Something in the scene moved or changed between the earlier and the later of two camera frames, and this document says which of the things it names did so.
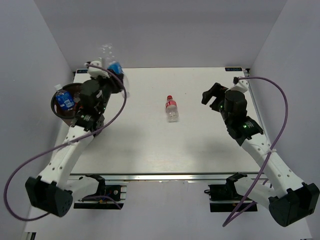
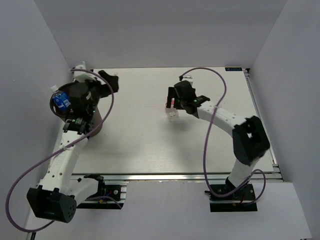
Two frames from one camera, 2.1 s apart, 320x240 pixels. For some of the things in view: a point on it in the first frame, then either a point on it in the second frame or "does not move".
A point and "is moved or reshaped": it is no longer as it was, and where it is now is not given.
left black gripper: (115, 83) -> (104, 89)
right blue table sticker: (233, 69) does not move
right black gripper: (217, 91) -> (172, 93)
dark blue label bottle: (64, 98) is moved or reshaped
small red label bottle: (172, 110) does not move
